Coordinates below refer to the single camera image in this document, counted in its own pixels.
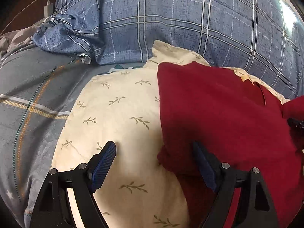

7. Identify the red knit garment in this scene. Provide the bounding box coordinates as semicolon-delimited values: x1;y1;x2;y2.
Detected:
157;62;303;227

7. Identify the blue plaid pillow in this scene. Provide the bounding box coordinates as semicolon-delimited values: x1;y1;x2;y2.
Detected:
33;0;303;99

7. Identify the cream leaf-print pillow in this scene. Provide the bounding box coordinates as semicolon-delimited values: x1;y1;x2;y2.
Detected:
51;41;287;227

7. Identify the grey plaid bed sheet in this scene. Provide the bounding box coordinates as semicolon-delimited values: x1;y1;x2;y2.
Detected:
1;47;142;227

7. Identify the grey crumpled cloth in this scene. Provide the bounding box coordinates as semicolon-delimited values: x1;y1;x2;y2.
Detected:
0;25;39;58

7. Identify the brown wooden headboard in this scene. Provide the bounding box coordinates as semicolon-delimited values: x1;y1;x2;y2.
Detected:
1;0;55;35

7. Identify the white phone charger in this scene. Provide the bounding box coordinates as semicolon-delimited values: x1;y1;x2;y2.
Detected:
44;1;54;17

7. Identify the white charger cable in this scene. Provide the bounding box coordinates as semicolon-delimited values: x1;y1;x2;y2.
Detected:
0;0;50;35

